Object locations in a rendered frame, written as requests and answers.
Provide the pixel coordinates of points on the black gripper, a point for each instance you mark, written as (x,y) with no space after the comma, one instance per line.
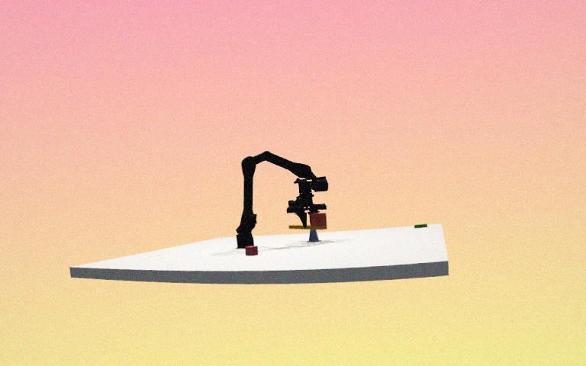
(306,201)

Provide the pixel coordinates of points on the small red cube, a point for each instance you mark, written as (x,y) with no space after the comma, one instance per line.
(251,250)

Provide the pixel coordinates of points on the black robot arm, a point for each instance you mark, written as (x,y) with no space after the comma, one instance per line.
(248,220)

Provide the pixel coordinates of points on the orange bar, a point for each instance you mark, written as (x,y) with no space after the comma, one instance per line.
(318,222)

